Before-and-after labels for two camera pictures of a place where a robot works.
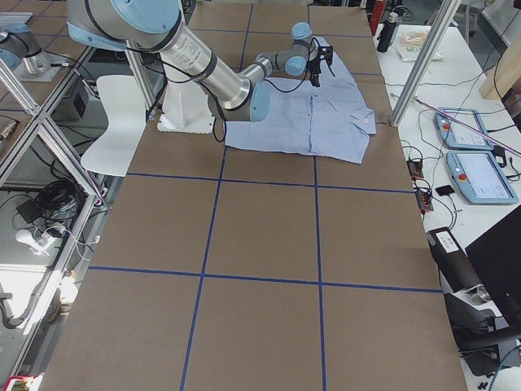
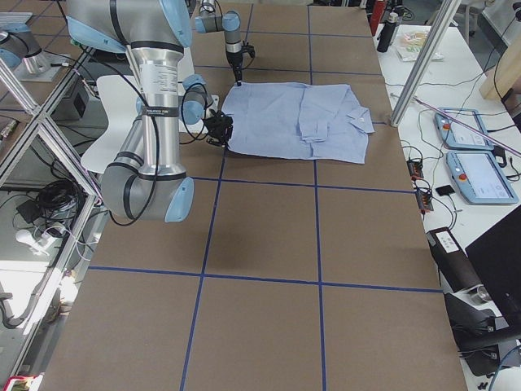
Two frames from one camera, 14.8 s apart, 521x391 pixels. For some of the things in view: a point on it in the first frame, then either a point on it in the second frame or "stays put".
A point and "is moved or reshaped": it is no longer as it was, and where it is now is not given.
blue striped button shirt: (329, 120) is moved or reshaped
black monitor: (496, 257) stays put
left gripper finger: (314, 79) to (238, 74)
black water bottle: (387, 32) stays put
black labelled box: (453, 262) stays put
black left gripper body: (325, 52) to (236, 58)
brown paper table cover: (221, 268) stays put
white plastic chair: (127, 118) stays put
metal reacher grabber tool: (484, 133) stays put
